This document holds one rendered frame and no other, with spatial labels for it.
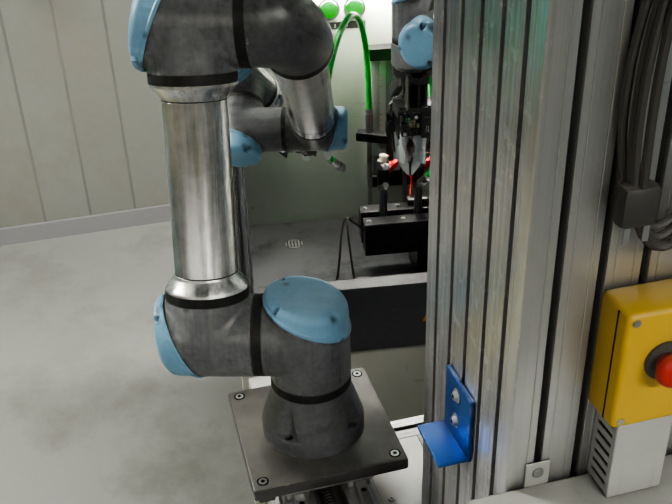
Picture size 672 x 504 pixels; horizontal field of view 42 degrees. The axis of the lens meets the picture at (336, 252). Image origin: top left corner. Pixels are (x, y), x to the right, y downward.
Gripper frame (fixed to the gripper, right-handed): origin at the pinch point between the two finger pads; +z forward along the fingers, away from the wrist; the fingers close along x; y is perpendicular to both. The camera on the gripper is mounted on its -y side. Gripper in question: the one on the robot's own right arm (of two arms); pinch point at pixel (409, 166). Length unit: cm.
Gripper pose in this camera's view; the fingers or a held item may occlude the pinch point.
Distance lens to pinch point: 166.0
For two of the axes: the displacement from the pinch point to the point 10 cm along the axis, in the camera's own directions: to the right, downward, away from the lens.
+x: 9.9, -0.8, 0.9
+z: 0.3, 8.7, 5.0
